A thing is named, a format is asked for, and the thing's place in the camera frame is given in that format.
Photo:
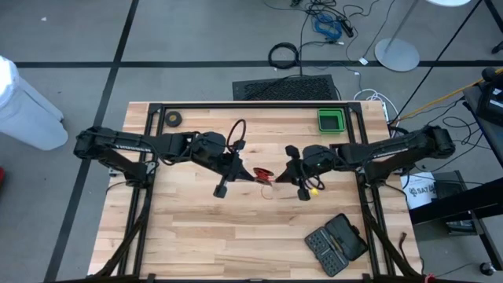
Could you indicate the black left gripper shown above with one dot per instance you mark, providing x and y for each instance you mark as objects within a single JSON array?
[{"x": 212, "y": 147}]

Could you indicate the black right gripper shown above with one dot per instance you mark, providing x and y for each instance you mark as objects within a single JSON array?
[{"x": 318, "y": 159}]

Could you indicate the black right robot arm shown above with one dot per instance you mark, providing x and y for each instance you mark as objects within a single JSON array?
[{"x": 393, "y": 151}]

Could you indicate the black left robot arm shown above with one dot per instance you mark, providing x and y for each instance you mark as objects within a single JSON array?
[{"x": 118, "y": 143}]

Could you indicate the small yellow tag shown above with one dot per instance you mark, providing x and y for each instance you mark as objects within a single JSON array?
[{"x": 314, "y": 192}]

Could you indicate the green plastic bin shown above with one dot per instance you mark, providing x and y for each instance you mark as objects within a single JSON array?
[{"x": 331, "y": 122}]

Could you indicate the black bit set case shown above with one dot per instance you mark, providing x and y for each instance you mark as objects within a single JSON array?
[{"x": 336, "y": 245}]

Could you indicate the black floor grate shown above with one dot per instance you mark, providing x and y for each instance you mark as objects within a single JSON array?
[{"x": 287, "y": 88}]

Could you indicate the black tape roll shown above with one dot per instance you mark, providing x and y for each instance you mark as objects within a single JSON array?
[{"x": 173, "y": 118}]

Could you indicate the white round lamp base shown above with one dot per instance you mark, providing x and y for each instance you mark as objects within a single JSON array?
[{"x": 397, "y": 55}]

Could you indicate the black cart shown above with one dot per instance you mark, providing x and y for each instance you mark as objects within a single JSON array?
[{"x": 487, "y": 137}]

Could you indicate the white trash can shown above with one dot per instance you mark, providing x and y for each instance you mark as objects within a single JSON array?
[{"x": 27, "y": 110}]

